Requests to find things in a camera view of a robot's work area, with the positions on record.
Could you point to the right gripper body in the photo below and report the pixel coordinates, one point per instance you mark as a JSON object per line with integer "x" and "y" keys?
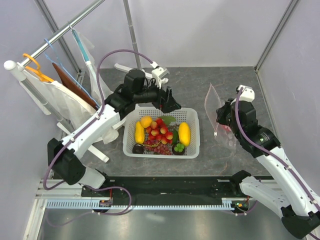
{"x": 224, "y": 116}

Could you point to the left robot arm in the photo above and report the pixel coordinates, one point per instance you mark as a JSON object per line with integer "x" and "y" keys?
{"x": 64, "y": 155}

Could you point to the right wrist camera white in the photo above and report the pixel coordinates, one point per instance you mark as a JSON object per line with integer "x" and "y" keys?
{"x": 246, "y": 93}

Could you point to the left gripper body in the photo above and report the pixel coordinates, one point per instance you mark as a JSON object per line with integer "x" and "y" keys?
{"x": 163, "y": 104}

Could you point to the blue wire hanger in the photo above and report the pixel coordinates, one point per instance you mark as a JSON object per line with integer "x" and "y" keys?
{"x": 61, "y": 66}

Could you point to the rack pole with white foot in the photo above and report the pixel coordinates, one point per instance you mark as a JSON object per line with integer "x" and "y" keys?
{"x": 123, "y": 68}

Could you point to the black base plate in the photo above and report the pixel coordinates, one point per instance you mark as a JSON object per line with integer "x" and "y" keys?
{"x": 176, "y": 190}

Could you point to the teal and white hanger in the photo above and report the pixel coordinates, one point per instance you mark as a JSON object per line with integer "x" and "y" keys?
{"x": 84, "y": 45}

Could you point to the light blue cable duct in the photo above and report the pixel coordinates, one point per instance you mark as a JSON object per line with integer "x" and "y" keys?
{"x": 91, "y": 204}

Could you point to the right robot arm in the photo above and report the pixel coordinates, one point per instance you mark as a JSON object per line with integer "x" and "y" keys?
{"x": 296, "y": 203}

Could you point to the red lychee bunch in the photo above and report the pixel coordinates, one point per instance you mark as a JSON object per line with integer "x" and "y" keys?
{"x": 158, "y": 132}

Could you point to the green leaf with stem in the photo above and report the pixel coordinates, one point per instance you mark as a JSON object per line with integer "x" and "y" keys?
{"x": 169, "y": 122}

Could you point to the dark mangosteen left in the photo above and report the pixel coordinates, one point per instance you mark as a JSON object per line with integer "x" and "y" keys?
{"x": 138, "y": 149}

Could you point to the purple grape bunch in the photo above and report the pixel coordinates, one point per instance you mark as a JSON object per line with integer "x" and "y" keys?
{"x": 156, "y": 147}

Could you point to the mangosteen with green calyx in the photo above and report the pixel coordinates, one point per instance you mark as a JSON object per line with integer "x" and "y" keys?
{"x": 178, "y": 149}

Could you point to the orange hanger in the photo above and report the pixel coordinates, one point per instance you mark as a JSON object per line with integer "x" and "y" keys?
{"x": 42, "y": 77}

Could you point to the clear plastic garment cover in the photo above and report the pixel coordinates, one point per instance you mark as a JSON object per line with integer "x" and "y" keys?
{"x": 110, "y": 134}

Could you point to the brown wooden hanger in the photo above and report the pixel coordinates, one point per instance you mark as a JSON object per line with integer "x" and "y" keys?
{"x": 71, "y": 85}

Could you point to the white garment bag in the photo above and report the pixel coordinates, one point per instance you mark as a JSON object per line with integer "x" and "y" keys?
{"x": 70, "y": 106}

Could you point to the orange fruit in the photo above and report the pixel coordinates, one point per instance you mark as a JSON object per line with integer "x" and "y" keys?
{"x": 146, "y": 121}

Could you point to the white plastic basket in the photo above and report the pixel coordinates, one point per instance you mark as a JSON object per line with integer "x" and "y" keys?
{"x": 187, "y": 115}

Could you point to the clear zip top bag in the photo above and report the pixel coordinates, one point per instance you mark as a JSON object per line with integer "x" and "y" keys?
{"x": 212, "y": 102}

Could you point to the yellow mango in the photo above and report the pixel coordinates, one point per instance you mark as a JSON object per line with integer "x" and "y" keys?
{"x": 184, "y": 134}
{"x": 139, "y": 133}

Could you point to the silver clothes rack rail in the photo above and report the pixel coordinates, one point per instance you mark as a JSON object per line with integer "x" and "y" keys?
{"x": 59, "y": 32}

